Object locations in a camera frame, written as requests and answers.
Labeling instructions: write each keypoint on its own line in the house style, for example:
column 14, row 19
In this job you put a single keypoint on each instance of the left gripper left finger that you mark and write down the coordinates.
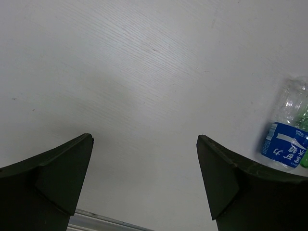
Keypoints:
column 41, row 193

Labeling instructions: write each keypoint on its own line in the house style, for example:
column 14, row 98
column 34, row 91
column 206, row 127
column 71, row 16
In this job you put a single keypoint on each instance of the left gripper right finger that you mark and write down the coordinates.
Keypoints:
column 244, row 195

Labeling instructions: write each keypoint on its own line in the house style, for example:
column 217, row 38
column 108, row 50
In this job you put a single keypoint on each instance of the aluminium front rail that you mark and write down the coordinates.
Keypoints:
column 87, row 221

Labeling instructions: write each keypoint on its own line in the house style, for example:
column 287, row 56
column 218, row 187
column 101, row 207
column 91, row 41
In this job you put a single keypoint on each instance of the green soda bottle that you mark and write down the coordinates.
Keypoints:
column 302, row 124

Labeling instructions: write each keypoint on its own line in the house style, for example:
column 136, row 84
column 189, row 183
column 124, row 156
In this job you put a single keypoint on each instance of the blue label water bottle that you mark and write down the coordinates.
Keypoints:
column 283, row 144

